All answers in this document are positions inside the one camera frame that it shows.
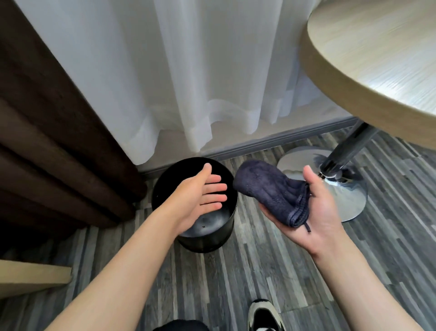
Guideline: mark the person's right hand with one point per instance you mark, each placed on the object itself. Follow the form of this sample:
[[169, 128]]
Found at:
[[322, 221]]

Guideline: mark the person's left hand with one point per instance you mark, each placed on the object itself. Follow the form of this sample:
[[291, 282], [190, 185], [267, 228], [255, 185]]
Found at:
[[185, 204]]

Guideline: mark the person's left little finger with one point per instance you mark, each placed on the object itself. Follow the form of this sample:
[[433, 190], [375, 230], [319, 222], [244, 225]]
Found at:
[[210, 207]]

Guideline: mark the person's left thumb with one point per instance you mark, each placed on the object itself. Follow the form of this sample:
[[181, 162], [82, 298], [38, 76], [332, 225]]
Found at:
[[204, 172]]

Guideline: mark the person's right thumb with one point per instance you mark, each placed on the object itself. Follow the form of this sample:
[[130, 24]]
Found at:
[[311, 180]]

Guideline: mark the person's left middle finger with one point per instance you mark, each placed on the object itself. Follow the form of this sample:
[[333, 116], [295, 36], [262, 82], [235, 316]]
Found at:
[[216, 188]]

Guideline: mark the dark blue cloth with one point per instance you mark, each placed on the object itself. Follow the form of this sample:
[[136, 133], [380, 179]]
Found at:
[[269, 187]]

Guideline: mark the person's right forearm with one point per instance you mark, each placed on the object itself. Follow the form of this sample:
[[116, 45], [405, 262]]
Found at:
[[357, 293]]

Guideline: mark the person's left forearm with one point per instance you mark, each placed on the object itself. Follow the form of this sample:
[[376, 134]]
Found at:
[[115, 276]]

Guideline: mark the black round waste bin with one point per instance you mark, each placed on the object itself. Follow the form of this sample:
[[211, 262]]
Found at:
[[204, 243]]

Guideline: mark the grey baseboard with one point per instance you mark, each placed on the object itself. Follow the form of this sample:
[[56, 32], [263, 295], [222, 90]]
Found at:
[[272, 138]]

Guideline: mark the white sheer curtain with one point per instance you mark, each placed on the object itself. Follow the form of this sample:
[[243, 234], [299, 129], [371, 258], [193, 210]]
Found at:
[[170, 68]]

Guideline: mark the black and white sneaker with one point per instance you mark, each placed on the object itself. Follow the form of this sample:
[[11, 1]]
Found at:
[[264, 315]]

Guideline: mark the person's dark trousers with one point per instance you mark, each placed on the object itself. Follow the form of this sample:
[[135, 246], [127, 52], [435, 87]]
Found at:
[[185, 326]]

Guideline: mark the round light wood table top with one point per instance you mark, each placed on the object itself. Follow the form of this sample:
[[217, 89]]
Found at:
[[368, 61]]

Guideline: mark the brown curtain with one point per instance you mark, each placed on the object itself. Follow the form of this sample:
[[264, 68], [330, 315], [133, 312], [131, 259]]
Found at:
[[51, 136]]

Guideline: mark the beige wooden furniture edge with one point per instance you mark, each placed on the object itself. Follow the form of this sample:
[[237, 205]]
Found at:
[[30, 276]]

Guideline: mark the chrome table pedestal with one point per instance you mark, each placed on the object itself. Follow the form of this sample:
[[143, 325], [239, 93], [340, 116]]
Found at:
[[347, 201]]

